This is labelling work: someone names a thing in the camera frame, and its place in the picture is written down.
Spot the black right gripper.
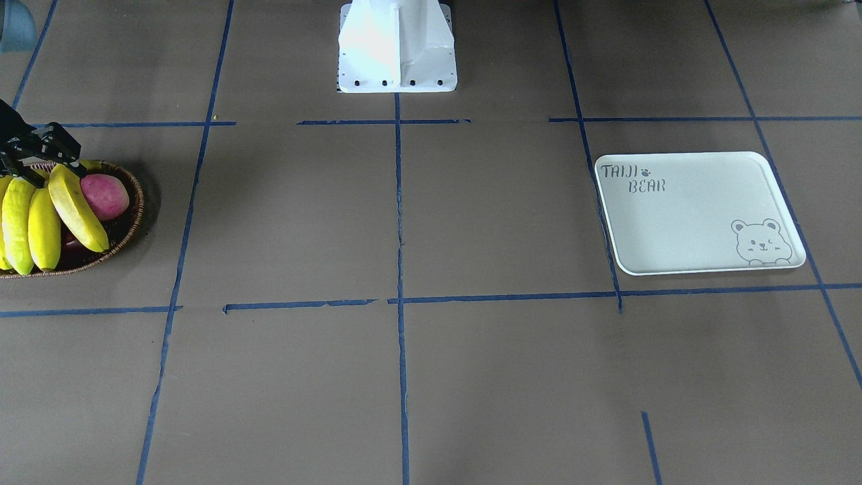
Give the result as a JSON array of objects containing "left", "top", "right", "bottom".
[{"left": 1, "top": 100, "right": 88, "bottom": 188}]

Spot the ripe yellow banana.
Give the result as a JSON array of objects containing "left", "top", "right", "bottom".
[{"left": 47, "top": 164, "right": 110, "bottom": 253}]

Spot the wicker fruit basket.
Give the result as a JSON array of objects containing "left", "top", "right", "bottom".
[{"left": 1, "top": 160, "right": 150, "bottom": 280}]

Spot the white bear tray plate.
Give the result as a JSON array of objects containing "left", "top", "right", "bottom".
[{"left": 594, "top": 152, "right": 807, "bottom": 276}]

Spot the pink red apple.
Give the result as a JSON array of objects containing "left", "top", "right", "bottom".
[{"left": 80, "top": 174, "right": 131, "bottom": 222}]

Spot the dark red apple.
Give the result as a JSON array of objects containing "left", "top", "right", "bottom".
[{"left": 59, "top": 228, "right": 92, "bottom": 267}]

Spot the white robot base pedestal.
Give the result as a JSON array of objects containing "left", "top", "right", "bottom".
[{"left": 337, "top": 1, "right": 458, "bottom": 93}]

